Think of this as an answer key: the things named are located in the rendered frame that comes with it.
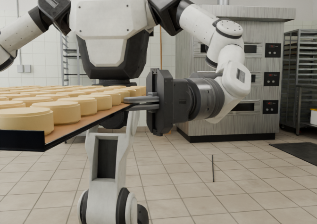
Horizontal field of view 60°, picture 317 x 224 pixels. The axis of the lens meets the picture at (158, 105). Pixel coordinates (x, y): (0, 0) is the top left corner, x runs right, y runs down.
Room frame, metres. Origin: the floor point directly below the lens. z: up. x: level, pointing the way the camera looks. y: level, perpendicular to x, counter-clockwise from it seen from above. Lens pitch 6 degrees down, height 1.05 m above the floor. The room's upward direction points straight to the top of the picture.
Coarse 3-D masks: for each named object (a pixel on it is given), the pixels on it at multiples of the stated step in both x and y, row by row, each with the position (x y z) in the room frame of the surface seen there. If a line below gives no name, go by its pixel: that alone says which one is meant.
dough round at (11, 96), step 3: (0, 96) 0.39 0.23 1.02; (3, 96) 0.39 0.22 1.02; (6, 96) 0.39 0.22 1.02; (9, 96) 0.39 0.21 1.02; (12, 96) 0.39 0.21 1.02; (15, 96) 0.40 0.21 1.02; (18, 96) 0.40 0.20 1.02; (21, 96) 0.40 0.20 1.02; (24, 96) 0.41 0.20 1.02; (27, 96) 0.41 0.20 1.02; (30, 96) 0.42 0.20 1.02; (9, 99) 0.39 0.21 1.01
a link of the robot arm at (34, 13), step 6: (36, 6) 1.04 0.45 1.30; (30, 12) 1.02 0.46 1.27; (36, 12) 1.02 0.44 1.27; (42, 12) 1.04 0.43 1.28; (36, 18) 1.02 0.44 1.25; (42, 18) 1.04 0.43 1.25; (48, 18) 1.06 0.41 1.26; (36, 24) 1.02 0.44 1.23; (42, 24) 1.03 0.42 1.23; (48, 24) 1.09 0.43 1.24; (42, 30) 1.05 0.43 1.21
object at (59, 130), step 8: (120, 104) 0.46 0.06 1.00; (128, 104) 0.46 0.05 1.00; (104, 112) 0.36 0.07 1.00; (112, 112) 0.36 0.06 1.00; (80, 120) 0.30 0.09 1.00; (88, 120) 0.30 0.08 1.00; (56, 128) 0.25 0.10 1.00; (64, 128) 0.25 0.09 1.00; (72, 128) 0.25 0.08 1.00; (48, 136) 0.22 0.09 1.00; (56, 136) 0.22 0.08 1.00
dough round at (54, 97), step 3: (36, 96) 0.39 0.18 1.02; (39, 96) 0.39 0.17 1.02; (42, 96) 0.39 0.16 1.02; (45, 96) 0.39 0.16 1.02; (48, 96) 0.39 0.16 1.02; (51, 96) 0.39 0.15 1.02; (54, 96) 0.39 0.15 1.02; (57, 96) 0.39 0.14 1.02; (60, 96) 0.39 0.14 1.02; (63, 96) 0.40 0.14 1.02; (66, 96) 0.40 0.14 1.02; (69, 96) 0.41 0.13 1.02; (54, 99) 0.39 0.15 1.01; (57, 99) 0.39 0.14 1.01
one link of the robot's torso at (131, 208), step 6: (84, 192) 0.94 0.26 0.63; (132, 192) 0.94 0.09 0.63; (132, 198) 0.92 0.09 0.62; (78, 204) 0.90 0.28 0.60; (126, 204) 0.88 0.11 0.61; (132, 204) 0.90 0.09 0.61; (78, 210) 0.89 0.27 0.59; (126, 210) 0.87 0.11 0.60; (132, 210) 0.89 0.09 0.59; (78, 216) 0.89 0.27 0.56; (126, 216) 0.87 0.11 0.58; (132, 216) 0.89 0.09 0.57; (126, 222) 0.87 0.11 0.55; (132, 222) 0.89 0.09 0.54
